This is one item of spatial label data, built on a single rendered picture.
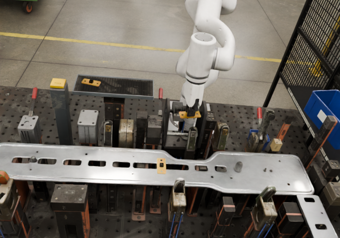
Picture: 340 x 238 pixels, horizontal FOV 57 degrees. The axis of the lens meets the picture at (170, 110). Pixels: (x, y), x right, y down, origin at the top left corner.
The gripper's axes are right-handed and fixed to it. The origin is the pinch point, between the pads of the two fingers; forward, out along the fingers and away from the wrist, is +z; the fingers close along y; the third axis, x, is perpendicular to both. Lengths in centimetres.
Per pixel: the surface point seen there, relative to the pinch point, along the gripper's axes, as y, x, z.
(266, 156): 3.5, 40.3, 28.6
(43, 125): -55, -69, 56
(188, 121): -12.3, 4.4, 17.8
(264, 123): -3.0, 36.9, 12.9
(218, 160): 3.7, 16.3, 28.0
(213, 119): -10.5, 15.8, 16.1
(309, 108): -22, 75, 22
